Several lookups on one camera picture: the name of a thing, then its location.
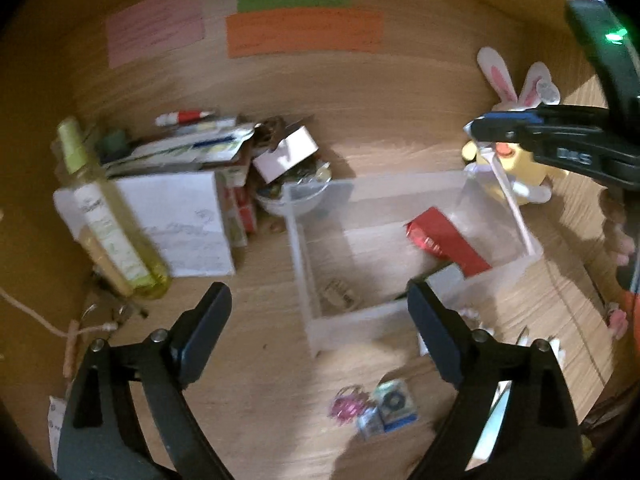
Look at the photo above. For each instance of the white paper label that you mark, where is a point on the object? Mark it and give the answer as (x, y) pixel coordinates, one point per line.
(56, 425)

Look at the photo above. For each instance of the blue packet with round disc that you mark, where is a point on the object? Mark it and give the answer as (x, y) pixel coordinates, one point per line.
(395, 402)

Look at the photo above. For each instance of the white bowl with small bits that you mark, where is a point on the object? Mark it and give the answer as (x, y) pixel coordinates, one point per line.
(292, 200)

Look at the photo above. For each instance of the small white cardboard box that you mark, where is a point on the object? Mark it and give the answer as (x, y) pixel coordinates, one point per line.
(287, 155)

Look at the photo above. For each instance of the red flat packet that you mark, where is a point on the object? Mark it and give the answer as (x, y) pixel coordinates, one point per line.
(445, 235)

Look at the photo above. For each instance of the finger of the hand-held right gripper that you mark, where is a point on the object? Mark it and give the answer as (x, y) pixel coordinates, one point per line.
(510, 120)
(510, 139)

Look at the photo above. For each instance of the small brown printed packet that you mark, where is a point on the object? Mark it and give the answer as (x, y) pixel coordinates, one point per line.
(340, 296)

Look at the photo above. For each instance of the yellow chick plush bunny ears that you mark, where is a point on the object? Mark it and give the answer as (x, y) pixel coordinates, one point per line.
(525, 172)

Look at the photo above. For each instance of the stack of flat packets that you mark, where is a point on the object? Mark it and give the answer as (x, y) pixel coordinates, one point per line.
(190, 147)

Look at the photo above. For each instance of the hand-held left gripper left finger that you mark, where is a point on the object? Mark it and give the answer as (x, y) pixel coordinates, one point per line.
(202, 332)

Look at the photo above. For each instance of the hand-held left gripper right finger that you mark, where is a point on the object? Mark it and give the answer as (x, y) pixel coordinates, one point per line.
(432, 332)

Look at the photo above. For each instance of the small pale blue packet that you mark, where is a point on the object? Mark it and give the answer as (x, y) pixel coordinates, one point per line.
(369, 424)

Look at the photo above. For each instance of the person's right hand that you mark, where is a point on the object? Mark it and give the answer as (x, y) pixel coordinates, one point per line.
(620, 235)

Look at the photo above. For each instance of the green paper note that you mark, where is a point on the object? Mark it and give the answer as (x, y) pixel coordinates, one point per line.
(295, 1)

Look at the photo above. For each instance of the white paper box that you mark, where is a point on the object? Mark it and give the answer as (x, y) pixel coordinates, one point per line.
(185, 225)

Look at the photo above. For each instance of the red carton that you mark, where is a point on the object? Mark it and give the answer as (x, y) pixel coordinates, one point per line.
(240, 205)

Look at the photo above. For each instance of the pink paper note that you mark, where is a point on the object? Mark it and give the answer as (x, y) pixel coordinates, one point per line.
(155, 25)

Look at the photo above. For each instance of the orange paper note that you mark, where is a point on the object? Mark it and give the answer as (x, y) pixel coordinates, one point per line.
(305, 32)

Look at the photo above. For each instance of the pink metal loops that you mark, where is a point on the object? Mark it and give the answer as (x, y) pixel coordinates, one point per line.
(347, 404)

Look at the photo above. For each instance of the yellow-green spray bottle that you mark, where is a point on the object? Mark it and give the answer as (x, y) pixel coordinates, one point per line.
(115, 230)

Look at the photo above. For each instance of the clear plastic storage bin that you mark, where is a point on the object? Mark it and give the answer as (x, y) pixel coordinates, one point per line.
(350, 321)

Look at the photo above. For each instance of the person's orange garment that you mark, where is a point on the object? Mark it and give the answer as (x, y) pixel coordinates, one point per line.
(632, 320)

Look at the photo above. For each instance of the red and white glue stick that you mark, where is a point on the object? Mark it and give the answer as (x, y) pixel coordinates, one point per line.
(185, 117)

